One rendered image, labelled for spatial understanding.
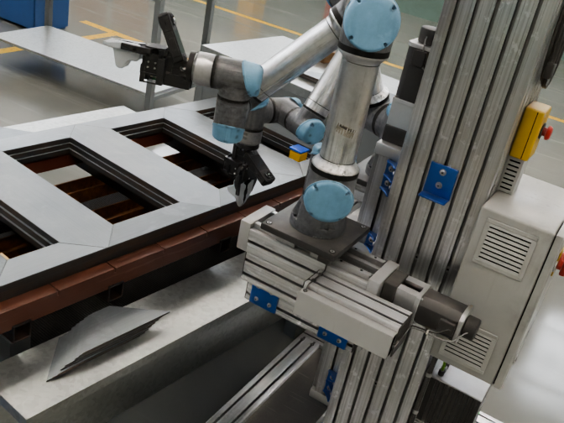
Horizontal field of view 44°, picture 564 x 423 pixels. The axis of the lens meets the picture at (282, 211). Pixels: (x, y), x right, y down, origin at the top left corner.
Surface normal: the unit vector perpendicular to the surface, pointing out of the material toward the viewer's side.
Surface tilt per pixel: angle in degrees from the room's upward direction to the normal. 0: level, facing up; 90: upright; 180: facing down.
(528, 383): 0
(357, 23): 82
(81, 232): 0
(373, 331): 90
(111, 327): 0
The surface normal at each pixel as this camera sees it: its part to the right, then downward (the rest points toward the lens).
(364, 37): -0.05, 0.28
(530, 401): 0.18, -0.87
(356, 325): -0.51, 0.31
